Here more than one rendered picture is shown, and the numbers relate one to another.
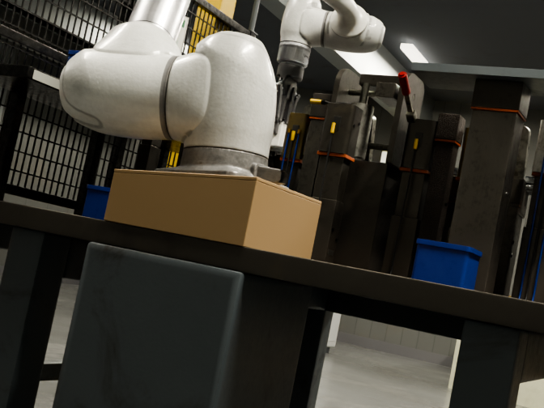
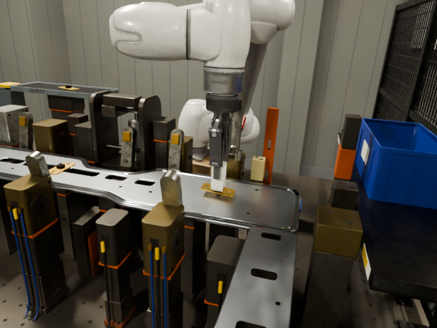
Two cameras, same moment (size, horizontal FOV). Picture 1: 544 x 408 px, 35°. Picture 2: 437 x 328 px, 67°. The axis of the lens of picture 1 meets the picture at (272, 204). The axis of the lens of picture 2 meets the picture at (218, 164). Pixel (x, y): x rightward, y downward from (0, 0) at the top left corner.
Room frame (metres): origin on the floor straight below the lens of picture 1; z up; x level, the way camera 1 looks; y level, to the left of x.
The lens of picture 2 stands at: (3.11, -0.17, 1.38)
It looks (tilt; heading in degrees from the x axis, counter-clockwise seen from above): 21 degrees down; 166
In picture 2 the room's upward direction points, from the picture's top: 3 degrees clockwise
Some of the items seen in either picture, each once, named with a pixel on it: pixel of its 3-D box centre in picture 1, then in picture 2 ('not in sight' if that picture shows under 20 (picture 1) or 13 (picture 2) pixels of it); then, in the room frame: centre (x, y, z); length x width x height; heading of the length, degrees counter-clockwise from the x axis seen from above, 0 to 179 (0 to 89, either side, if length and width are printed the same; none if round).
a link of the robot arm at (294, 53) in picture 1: (293, 56); (223, 81); (2.38, 0.02, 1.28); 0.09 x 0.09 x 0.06
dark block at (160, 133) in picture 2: (312, 180); (165, 179); (2.08, -0.08, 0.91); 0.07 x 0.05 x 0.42; 151
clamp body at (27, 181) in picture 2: not in sight; (34, 248); (2.35, -0.42, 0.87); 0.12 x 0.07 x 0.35; 151
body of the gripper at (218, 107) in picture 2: (288, 81); (222, 113); (2.38, 0.02, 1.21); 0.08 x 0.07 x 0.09; 151
